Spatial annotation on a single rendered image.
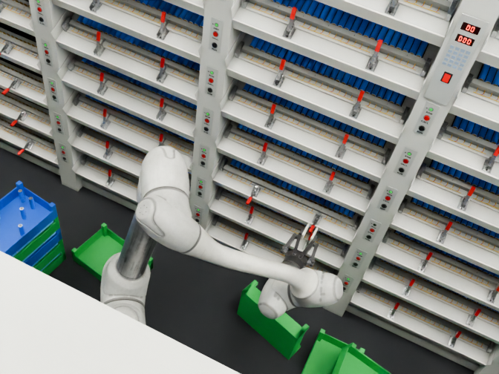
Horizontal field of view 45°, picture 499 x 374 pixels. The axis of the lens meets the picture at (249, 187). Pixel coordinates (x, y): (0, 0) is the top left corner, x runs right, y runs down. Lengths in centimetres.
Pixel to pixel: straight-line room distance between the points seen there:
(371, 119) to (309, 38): 32
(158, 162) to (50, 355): 110
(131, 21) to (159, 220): 82
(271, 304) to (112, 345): 132
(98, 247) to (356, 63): 155
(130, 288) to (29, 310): 142
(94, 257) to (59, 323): 210
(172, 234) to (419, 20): 87
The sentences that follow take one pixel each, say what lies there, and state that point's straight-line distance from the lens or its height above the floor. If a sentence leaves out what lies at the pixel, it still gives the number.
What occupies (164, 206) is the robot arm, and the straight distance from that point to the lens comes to 162.
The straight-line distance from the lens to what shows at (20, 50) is 268.
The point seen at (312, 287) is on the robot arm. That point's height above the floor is 76.
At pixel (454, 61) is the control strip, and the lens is 172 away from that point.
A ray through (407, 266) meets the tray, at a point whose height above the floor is 53.
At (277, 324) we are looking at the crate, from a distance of 248.
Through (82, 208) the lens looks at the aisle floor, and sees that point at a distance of 299.
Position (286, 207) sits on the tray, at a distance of 236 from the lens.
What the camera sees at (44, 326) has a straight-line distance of 72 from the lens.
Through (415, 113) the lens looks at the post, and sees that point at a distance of 185.
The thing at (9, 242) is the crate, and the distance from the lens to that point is 253.
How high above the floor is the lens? 236
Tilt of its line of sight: 50 degrees down
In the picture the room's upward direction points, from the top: 11 degrees clockwise
